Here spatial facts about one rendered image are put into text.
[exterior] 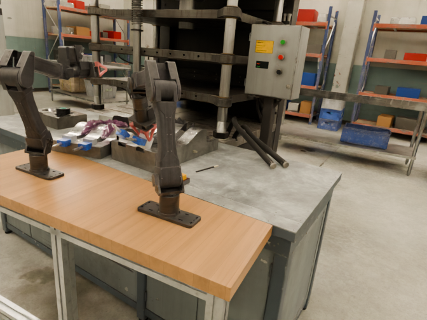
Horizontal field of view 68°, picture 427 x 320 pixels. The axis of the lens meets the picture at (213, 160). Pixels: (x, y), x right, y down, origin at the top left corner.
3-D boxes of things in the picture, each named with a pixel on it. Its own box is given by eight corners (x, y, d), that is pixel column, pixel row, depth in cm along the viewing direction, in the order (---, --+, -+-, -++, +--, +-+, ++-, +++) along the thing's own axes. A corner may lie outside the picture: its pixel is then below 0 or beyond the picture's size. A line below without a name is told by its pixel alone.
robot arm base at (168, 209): (150, 180, 104) (136, 187, 98) (203, 196, 97) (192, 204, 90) (149, 202, 107) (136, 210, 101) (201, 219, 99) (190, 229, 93)
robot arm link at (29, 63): (53, 64, 132) (-5, 45, 102) (74, 66, 131) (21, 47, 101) (52, 94, 133) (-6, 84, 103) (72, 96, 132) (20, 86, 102)
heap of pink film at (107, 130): (108, 140, 152) (107, 123, 150) (75, 134, 156) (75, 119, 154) (134, 129, 176) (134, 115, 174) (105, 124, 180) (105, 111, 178)
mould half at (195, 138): (154, 173, 131) (155, 142, 127) (111, 159, 144) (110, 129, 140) (217, 149, 172) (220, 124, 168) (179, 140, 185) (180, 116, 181)
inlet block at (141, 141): (128, 147, 122) (133, 134, 122) (119, 143, 125) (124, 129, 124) (149, 150, 134) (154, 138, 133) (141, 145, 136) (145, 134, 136)
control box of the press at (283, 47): (264, 260, 214) (300, 24, 167) (224, 244, 229) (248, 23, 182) (276, 246, 232) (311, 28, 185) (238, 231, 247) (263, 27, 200)
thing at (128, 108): (223, 151, 195) (225, 140, 193) (86, 116, 258) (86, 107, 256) (275, 130, 264) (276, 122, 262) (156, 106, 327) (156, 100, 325)
